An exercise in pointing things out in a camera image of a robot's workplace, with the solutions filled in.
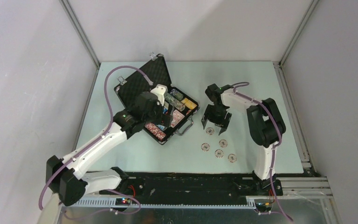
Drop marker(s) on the green poker chip stack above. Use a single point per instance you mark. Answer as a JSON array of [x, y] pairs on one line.
[[174, 102]]

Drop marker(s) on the yellow poker chip stack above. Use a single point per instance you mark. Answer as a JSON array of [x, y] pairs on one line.
[[189, 103]]

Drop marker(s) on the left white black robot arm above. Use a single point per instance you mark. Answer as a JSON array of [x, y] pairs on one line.
[[68, 178]]

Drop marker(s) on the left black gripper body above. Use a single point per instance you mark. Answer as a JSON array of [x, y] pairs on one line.
[[155, 116]]

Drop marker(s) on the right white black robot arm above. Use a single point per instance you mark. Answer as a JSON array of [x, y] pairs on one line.
[[266, 125]]

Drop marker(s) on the red white chip row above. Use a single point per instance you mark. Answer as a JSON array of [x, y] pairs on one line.
[[156, 131]]

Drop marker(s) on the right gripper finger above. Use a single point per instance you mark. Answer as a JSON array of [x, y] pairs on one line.
[[205, 116], [223, 126]]

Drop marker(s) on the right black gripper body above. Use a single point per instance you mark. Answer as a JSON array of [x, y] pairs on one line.
[[216, 114]]

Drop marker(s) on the blue white chip stack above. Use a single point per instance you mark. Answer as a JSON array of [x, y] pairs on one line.
[[177, 94]]

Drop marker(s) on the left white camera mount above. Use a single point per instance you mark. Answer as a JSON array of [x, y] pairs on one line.
[[160, 90]]

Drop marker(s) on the white red chip stack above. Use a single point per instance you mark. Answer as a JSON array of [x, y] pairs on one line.
[[216, 149]]

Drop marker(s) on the red playing card deck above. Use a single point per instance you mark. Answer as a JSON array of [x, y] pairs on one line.
[[177, 116]]

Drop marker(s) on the black poker set case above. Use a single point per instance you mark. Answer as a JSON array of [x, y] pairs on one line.
[[152, 73]]

